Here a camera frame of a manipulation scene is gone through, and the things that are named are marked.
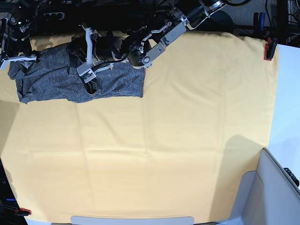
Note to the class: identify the white cardboard box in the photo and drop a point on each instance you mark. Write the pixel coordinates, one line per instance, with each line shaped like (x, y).
(266, 196)

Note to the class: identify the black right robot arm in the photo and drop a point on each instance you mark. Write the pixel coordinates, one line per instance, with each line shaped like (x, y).
(17, 20)

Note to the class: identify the red black clamp right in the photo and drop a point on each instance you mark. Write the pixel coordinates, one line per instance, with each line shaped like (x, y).
(270, 48)

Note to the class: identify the yellow table cloth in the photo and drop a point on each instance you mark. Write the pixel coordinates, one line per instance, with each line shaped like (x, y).
(179, 151)

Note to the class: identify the white plastic tray edge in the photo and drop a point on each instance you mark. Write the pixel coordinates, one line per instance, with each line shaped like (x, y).
(77, 220)

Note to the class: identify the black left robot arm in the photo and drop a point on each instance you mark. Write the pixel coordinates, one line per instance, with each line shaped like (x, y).
(141, 47)

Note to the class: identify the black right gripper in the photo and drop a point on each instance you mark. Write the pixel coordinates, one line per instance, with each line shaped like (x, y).
(20, 47)

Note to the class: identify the grey long-sleeve T-shirt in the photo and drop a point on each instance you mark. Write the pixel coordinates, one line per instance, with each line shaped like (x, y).
(49, 80)

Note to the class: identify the red black clamp left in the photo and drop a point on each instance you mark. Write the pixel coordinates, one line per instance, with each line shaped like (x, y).
(21, 212)

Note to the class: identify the black power strip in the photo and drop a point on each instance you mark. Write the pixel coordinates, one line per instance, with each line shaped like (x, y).
(53, 16)

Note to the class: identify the red black clamp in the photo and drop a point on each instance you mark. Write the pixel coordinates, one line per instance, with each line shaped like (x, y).
(270, 48)
(21, 212)

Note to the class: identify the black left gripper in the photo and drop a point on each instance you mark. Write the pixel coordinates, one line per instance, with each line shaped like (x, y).
(106, 49)

